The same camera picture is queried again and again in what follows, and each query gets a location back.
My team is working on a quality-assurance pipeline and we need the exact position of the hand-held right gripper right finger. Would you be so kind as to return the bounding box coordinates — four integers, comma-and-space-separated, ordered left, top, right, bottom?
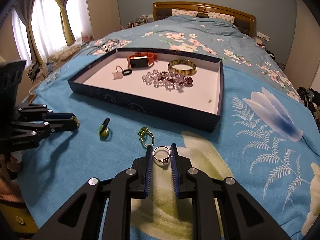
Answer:
170, 143, 292, 240

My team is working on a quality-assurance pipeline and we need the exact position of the orange smartwatch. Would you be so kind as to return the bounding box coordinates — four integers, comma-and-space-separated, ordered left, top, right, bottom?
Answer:
127, 52, 158, 69

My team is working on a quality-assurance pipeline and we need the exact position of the grey and olive curtain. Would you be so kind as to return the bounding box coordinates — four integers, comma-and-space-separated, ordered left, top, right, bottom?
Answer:
12, 0, 43, 64
47, 0, 76, 46

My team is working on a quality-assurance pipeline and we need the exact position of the white sheer curtain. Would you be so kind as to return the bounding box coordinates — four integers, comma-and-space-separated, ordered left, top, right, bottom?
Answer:
15, 0, 83, 61

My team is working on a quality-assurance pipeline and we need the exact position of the yellow bag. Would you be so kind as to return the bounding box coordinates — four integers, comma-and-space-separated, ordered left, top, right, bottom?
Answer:
0, 201, 39, 239

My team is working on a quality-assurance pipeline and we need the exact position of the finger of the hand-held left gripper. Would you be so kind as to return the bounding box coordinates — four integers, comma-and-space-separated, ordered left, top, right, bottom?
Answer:
9, 120, 80, 141
17, 104, 76, 123

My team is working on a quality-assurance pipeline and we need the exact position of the floral blue-grey duvet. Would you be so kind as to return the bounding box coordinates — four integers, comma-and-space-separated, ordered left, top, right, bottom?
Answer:
72, 15, 308, 105

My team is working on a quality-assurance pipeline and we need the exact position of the bright blue floral blanket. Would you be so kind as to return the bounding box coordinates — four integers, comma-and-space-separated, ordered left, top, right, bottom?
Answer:
17, 52, 320, 240

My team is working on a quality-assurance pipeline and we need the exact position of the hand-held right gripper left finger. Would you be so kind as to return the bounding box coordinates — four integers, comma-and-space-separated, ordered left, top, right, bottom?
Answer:
31, 144, 153, 240

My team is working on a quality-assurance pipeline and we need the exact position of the wooden headboard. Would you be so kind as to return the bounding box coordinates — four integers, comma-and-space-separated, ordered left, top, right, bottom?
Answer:
153, 1, 257, 34

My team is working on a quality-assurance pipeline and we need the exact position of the clutter of nightstand bottles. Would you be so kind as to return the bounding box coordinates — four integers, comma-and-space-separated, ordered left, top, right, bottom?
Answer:
127, 15, 153, 29

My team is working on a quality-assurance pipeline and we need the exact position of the dark blue shallow cardboard box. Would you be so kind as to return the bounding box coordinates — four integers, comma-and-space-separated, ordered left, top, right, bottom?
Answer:
67, 48, 224, 133

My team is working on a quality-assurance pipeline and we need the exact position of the dark red bead bracelet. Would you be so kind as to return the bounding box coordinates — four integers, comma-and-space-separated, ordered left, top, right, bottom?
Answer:
155, 71, 194, 88

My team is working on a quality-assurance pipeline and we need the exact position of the silver ring with stone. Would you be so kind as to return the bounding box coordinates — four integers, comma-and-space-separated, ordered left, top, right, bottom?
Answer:
152, 145, 172, 166

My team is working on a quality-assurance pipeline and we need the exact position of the tortoiseshell bangle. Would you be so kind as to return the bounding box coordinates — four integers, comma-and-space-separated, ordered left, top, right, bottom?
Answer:
167, 59, 197, 76

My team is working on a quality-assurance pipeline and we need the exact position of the black cable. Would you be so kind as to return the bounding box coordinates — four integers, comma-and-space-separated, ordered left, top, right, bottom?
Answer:
85, 38, 121, 56

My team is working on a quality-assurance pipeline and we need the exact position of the person's left forearm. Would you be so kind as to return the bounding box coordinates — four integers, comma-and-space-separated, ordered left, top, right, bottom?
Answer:
0, 154, 24, 203

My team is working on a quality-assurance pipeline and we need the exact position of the white cable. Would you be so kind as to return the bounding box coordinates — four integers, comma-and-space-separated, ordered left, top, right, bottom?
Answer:
27, 64, 71, 98

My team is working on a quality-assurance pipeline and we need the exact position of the patterned white pillow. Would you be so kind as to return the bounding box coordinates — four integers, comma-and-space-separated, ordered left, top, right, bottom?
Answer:
172, 9, 199, 18
208, 11, 236, 23

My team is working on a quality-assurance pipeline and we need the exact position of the pile of dark clothes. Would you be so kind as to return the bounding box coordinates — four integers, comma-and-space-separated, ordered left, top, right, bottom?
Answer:
296, 86, 320, 121

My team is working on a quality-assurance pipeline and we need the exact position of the clear crystal bead bracelet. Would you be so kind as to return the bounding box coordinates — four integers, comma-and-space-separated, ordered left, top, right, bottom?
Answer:
162, 71, 186, 93
142, 69, 163, 88

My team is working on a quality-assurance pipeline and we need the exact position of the cream crumpled blanket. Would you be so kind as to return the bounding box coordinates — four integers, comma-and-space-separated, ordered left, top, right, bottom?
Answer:
47, 44, 81, 62

